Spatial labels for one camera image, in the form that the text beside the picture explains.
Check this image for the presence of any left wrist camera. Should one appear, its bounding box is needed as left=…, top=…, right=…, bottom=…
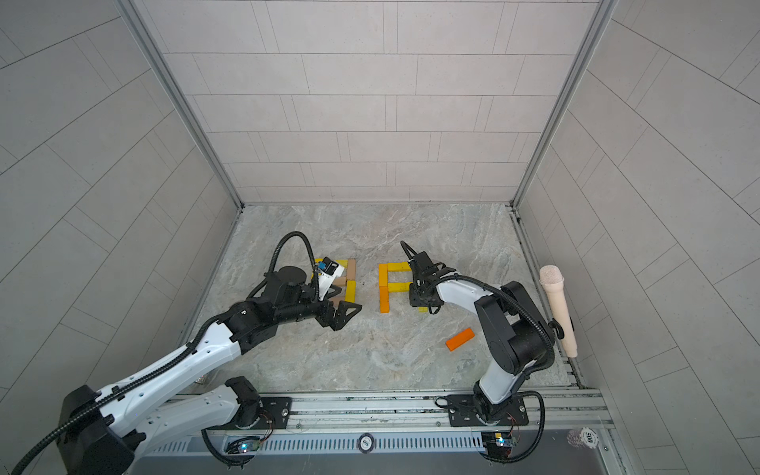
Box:
left=316, top=257, right=346, bottom=301

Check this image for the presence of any yellow block bottom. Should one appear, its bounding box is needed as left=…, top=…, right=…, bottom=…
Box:
left=344, top=280, right=356, bottom=303

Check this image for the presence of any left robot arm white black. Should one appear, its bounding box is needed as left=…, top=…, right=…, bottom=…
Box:
left=13, top=263, right=362, bottom=474

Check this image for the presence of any aluminium rail frame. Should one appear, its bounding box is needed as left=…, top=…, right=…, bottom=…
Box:
left=139, top=387, right=633, bottom=474

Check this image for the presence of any left circuit board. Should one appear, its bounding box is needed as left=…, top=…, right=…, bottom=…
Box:
left=226, top=435, right=262, bottom=455

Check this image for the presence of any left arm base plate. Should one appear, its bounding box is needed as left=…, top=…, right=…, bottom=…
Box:
left=224, top=397, right=292, bottom=431

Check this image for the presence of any circuit board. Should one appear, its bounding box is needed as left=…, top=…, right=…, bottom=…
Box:
left=481, top=433, right=517, bottom=457
left=226, top=435, right=262, bottom=455

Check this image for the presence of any orange block small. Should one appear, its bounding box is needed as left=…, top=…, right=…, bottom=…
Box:
left=378, top=263, right=389, bottom=288

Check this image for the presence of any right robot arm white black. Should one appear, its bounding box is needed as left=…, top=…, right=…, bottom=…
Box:
left=401, top=243, right=555, bottom=423

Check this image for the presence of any natural wood block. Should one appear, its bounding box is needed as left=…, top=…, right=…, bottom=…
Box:
left=346, top=258, right=356, bottom=281

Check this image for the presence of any yellow block pair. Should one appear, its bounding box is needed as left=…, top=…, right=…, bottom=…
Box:
left=388, top=282, right=411, bottom=293
left=387, top=262, right=411, bottom=272

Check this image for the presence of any beige cylinder post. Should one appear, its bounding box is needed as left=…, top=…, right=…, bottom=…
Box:
left=540, top=265, right=579, bottom=358

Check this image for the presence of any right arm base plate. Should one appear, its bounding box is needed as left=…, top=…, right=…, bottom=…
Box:
left=435, top=394, right=530, bottom=428

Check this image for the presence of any right circuit board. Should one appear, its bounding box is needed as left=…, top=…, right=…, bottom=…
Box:
left=481, top=433, right=517, bottom=457

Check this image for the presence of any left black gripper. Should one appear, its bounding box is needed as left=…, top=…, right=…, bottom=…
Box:
left=276, top=284, right=364, bottom=332

